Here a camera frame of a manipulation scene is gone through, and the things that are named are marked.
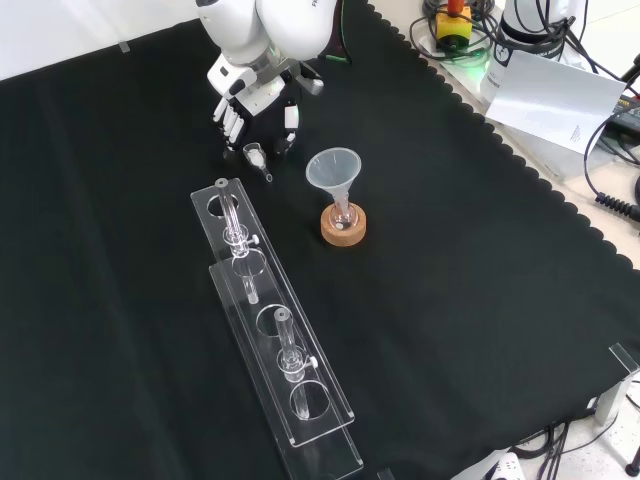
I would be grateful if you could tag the clear acrylic funnel stand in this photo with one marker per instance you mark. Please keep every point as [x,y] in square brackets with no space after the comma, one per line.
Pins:
[280,345]

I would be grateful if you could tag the aluminium bracket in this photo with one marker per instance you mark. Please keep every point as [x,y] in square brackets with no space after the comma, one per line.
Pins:
[617,390]

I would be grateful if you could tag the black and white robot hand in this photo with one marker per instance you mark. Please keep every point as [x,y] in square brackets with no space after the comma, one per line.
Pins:
[265,112]

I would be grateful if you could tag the clear glass weighing funnel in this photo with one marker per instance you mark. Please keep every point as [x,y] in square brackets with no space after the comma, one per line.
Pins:
[254,156]

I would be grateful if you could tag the yellow stop button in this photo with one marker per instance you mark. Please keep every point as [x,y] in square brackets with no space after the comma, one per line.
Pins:
[452,27]

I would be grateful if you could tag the small round-bottom glass flask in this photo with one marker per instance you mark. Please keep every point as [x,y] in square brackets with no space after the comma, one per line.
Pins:
[343,216]

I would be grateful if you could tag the black bench cloth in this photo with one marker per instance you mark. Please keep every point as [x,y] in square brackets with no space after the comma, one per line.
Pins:
[450,310]

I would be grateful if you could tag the grey tape piece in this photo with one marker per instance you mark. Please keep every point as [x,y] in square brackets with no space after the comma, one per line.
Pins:
[124,47]

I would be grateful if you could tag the clear plastic funnel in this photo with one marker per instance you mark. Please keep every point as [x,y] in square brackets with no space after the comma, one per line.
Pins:
[332,170]

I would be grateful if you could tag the white paper card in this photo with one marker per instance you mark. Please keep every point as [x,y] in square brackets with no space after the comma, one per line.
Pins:
[555,97]

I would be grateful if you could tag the white power strip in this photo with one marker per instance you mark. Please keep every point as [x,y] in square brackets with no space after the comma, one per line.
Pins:
[506,467]

